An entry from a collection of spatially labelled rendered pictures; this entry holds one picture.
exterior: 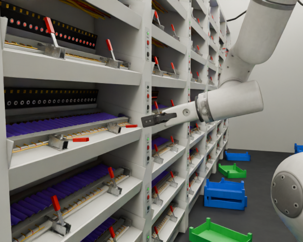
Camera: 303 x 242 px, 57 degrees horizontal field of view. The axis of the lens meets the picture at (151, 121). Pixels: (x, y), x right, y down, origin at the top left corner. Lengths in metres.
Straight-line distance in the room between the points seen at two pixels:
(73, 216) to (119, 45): 0.62
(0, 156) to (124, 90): 0.63
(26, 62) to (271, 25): 0.49
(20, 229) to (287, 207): 0.52
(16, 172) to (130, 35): 0.69
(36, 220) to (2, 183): 0.21
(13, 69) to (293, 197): 0.49
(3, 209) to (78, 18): 0.72
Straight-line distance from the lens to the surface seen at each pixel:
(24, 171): 0.57
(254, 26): 0.66
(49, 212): 0.75
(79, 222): 0.77
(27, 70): 0.58
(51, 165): 0.63
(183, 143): 1.73
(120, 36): 1.09
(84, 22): 1.10
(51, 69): 0.62
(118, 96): 1.08
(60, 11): 1.00
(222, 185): 2.46
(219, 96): 0.75
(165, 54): 1.75
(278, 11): 0.65
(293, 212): 0.45
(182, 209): 1.85
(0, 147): 0.52
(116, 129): 0.87
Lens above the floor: 0.88
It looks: 6 degrees down
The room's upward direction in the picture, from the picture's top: straight up
